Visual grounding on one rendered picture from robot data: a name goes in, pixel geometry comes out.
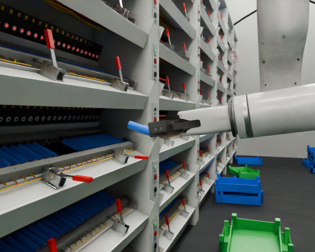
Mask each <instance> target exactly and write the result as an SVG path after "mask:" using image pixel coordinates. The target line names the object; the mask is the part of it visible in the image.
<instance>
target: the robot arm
mask: <svg viewBox="0 0 315 252"><path fill-rule="evenodd" d="M309 8H310V0H256V11H257V34H258V57H259V78H260V92H257V93H251V94H247V95H246V94H245V95H239V96H234V97H233V102H232V100H231V99H229V100H228V105H223V106H214V107H207V108H200V109H194V110H187V111H180V112H178V114H177V115H178V116H179V118H181V119H176V120H162V121H155V122H149V123H148V131H149V136H150V137H151V138H154V137H161V136H168V135H172V134H176V133H180V134H181V135H182V136H198V135H210V134H219V133H227V132H232V135H233V137H234V138H236V137H237V134H238V136H239V139H247V138H256V137H264V136H273V135H281V134H290V133H299V132H307V131H315V83H312V84H306V85H301V73H302V63H303V56H304V50H305V44H306V39H307V35H308V28H309Z"/></svg>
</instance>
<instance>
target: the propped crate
mask: <svg viewBox="0 0 315 252"><path fill-rule="evenodd" d="M231 217H232V221H231V226H230V233H229V240H228V246H227V252H283V251H282V238H281V227H280V218H275V222H268V221H259V220H250V219H242V218H237V214H236V213H232V216H231Z"/></svg>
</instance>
